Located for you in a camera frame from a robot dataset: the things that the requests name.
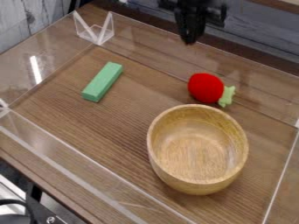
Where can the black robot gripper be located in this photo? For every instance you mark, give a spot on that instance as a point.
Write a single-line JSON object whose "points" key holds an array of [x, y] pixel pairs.
{"points": [[200, 12]]}

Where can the red plush strawberry toy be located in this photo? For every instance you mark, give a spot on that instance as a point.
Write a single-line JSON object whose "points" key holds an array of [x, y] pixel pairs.
{"points": [[207, 89]]}

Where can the green rectangular foam block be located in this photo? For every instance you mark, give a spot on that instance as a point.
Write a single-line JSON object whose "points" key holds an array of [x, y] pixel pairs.
{"points": [[101, 82]]}

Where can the light wooden bowl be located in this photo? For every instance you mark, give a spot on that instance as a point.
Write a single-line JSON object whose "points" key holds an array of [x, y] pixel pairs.
{"points": [[197, 148]]}

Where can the clear acrylic tray enclosure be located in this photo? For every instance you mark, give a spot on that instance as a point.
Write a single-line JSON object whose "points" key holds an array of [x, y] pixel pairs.
{"points": [[81, 148]]}

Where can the black metal table bracket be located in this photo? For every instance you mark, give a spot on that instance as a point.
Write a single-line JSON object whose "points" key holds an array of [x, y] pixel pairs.
{"points": [[42, 215]]}

